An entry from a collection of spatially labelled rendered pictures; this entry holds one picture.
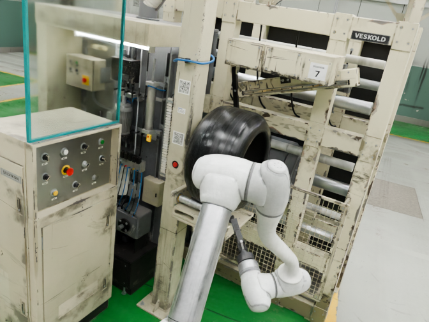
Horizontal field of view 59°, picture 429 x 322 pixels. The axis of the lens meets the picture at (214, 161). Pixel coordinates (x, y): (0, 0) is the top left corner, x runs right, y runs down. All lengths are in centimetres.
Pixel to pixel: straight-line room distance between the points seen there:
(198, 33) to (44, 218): 117
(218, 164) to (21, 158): 98
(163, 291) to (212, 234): 150
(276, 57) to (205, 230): 118
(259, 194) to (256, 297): 53
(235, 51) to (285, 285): 126
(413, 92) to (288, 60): 901
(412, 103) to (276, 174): 992
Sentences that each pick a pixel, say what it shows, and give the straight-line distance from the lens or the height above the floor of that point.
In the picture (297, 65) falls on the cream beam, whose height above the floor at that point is 171.
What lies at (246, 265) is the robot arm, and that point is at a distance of 168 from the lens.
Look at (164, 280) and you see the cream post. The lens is 262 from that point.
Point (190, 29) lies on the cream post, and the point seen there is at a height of 180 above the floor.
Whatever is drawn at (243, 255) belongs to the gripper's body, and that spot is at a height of 94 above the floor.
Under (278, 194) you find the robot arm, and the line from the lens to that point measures 122.
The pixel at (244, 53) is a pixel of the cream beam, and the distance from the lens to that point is 219.
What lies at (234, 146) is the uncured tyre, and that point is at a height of 132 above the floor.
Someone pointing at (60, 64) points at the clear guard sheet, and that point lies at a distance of 184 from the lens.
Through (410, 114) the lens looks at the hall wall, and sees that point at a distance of 1107.
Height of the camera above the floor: 190
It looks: 21 degrees down
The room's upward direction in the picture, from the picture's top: 9 degrees clockwise
